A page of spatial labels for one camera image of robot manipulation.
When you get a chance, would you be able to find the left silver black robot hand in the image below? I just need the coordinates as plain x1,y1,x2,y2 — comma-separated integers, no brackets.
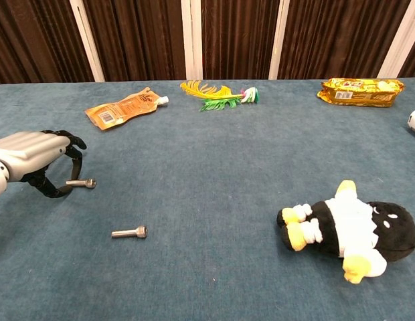
0,130,88,199

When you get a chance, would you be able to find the steel bolt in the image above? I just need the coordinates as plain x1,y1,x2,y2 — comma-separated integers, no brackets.
110,225,149,240
66,178,98,190

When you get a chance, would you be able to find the orange spout pouch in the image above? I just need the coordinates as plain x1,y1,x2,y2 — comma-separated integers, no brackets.
84,86,170,131

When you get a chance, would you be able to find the golden snack package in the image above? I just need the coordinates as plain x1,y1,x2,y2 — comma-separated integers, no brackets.
316,78,406,108

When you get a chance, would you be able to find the white frame post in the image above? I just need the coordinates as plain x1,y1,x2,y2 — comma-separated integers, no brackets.
180,0,203,81
377,0,415,78
268,0,292,80
69,0,106,83

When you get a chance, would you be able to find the yellow green feather toy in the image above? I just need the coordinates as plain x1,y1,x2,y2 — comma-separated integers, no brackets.
179,80,260,112

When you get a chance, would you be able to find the blue felt table cover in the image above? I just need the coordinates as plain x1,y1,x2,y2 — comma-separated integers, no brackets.
0,77,415,321

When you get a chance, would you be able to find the black white plush doll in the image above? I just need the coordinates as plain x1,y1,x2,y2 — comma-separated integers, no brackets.
276,179,415,276

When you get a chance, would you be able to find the dark brown pleated curtain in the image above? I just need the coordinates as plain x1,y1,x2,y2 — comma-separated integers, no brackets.
0,0,415,86

